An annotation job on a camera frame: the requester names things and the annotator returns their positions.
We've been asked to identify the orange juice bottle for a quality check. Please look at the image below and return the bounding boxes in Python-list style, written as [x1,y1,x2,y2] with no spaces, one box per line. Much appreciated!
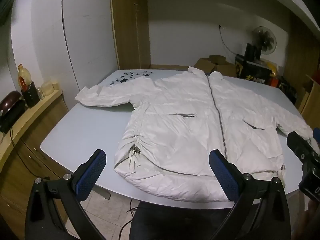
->
[17,64,32,91]

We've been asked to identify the yellow helmet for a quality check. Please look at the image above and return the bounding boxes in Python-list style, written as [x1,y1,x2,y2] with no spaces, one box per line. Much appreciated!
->
[266,62,279,77]

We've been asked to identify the black cooker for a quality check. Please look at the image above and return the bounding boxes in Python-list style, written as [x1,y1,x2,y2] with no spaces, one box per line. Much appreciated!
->
[0,101,27,134]

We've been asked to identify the white zip jacket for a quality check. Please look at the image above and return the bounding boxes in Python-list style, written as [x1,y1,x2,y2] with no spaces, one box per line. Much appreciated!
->
[75,67,320,203]

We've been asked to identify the black star stickers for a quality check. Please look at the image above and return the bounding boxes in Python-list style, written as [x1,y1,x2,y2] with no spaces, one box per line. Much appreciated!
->
[109,70,154,87]

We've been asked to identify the black jar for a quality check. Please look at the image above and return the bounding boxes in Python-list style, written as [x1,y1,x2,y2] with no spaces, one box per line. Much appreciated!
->
[21,84,40,108]

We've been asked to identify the black floor cable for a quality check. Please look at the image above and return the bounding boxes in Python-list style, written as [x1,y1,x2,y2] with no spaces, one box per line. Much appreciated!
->
[117,199,137,240]

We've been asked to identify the wooden sideboard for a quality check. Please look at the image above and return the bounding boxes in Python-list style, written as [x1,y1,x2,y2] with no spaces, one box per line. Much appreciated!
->
[0,89,69,239]

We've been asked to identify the black and yellow box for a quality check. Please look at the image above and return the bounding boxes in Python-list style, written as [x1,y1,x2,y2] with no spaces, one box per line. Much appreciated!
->
[235,54,274,86]

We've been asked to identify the pot with dark red lid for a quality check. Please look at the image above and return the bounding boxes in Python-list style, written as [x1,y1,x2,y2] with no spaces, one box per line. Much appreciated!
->
[0,91,25,117]

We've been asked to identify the black wall cable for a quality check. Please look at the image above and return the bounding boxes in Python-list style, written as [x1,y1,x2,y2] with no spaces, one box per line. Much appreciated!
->
[220,27,241,55]

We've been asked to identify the dark pile of bags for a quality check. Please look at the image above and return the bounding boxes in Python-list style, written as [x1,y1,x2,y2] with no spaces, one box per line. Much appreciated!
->
[277,75,298,104]

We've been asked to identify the small cardboard box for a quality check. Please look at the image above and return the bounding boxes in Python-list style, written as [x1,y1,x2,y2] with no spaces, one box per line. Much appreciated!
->
[194,58,217,74]

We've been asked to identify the large cardboard box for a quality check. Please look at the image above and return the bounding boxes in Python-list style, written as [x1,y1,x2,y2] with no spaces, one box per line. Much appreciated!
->
[209,55,237,78]

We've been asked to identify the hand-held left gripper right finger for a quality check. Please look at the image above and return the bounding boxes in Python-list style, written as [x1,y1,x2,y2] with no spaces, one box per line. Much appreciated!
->
[209,149,292,240]

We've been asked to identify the standing fan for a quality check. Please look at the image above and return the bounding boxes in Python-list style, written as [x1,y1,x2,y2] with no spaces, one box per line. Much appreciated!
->
[245,26,277,61]

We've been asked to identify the person's dark trousers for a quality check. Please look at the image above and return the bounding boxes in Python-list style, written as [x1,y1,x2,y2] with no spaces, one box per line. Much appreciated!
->
[129,201,236,240]

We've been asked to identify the grey table leg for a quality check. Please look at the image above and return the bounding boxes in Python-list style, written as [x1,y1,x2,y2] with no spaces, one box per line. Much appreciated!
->
[93,188,111,201]

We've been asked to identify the wooden side cabinet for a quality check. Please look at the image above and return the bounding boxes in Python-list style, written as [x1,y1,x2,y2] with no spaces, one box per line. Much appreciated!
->
[297,70,320,130]

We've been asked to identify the clear plastic container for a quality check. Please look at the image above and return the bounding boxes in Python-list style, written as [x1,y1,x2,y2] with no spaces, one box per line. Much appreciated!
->
[41,79,54,96]

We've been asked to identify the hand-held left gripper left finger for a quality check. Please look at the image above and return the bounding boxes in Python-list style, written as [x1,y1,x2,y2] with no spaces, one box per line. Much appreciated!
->
[24,149,107,240]

